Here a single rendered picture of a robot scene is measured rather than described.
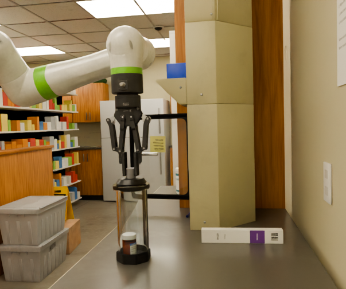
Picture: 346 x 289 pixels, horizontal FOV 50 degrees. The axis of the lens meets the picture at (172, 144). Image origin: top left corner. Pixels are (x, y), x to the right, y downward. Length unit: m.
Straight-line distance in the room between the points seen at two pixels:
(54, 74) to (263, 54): 0.94
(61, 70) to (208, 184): 0.65
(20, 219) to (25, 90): 2.28
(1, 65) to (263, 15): 1.12
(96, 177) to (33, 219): 3.55
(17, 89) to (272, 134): 1.08
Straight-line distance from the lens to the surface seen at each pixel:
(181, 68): 1.60
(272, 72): 1.75
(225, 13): 1.46
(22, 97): 1.34
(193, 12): 1.43
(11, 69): 1.31
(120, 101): 1.06
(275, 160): 1.75
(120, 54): 1.06
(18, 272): 3.67
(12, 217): 3.53
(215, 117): 1.36
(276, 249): 1.23
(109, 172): 6.63
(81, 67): 1.25
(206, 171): 1.37
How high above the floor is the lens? 1.34
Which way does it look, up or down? 3 degrees down
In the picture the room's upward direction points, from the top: 2 degrees counter-clockwise
